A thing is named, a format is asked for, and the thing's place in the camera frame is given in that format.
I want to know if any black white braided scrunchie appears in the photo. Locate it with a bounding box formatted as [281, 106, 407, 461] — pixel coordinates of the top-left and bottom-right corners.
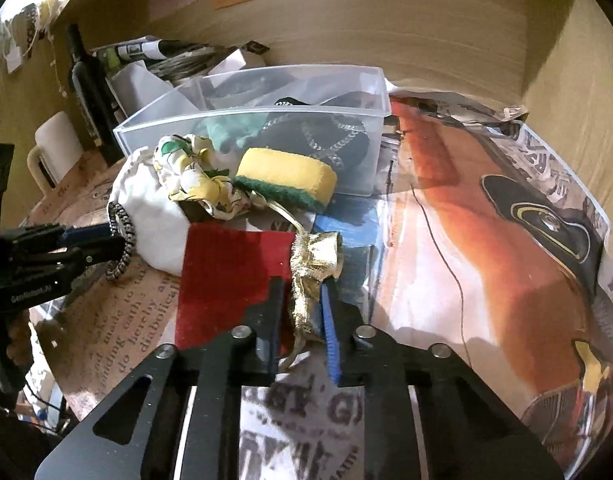
[104, 199, 137, 282]

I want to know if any white drawstring pouch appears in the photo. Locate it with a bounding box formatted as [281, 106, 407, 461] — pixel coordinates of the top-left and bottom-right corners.
[109, 148, 190, 276]

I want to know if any red felt pouch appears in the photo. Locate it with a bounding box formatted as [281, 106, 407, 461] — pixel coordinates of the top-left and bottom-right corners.
[175, 222, 294, 350]

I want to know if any green knitted cloth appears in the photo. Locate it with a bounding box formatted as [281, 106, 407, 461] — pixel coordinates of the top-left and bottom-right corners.
[192, 113, 268, 154]

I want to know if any yellow green sponge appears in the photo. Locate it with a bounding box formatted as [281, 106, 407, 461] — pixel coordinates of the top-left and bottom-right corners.
[233, 148, 337, 214]

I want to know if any black cloth with chain print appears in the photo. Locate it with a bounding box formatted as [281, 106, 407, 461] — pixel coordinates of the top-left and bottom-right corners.
[250, 112, 371, 176]

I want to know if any clear plastic storage bin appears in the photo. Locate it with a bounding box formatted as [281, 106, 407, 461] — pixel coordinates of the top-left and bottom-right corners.
[114, 64, 391, 196]

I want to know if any floral yellow white scrunchie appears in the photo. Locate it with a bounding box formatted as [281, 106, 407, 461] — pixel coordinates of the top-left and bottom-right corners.
[152, 134, 266, 221]

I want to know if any cream mug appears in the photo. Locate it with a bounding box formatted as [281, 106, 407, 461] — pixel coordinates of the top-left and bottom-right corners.
[26, 110, 84, 195]

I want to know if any dark glass bottle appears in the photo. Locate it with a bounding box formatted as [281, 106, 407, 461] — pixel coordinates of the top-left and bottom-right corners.
[67, 24, 124, 166]

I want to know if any white paper sheet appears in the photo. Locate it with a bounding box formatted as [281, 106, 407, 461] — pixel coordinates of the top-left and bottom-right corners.
[110, 61, 199, 122]

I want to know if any orange poster sheet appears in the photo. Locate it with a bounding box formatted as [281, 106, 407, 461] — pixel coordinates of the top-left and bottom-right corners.
[372, 94, 613, 479]

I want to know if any stack of newspapers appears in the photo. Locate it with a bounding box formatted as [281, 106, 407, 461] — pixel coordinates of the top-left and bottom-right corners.
[90, 36, 233, 84]

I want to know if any small white cardboard box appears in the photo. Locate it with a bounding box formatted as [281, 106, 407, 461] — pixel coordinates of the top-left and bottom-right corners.
[208, 40, 270, 76]

